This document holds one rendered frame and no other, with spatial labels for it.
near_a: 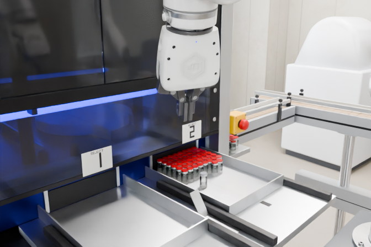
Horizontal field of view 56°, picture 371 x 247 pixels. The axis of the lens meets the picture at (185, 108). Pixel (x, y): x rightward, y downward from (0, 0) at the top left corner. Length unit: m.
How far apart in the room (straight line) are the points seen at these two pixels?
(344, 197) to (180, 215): 1.19
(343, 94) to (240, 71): 1.50
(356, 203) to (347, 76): 1.60
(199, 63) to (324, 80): 2.90
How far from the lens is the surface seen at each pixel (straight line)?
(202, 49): 0.56
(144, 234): 0.86
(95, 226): 0.91
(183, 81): 0.57
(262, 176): 1.14
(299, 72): 3.54
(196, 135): 1.13
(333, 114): 1.83
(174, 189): 1.01
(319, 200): 1.06
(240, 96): 4.45
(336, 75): 3.37
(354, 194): 1.93
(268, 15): 4.17
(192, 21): 0.52
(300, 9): 4.48
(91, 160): 0.90
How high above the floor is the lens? 1.36
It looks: 14 degrees down
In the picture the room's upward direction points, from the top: straight up
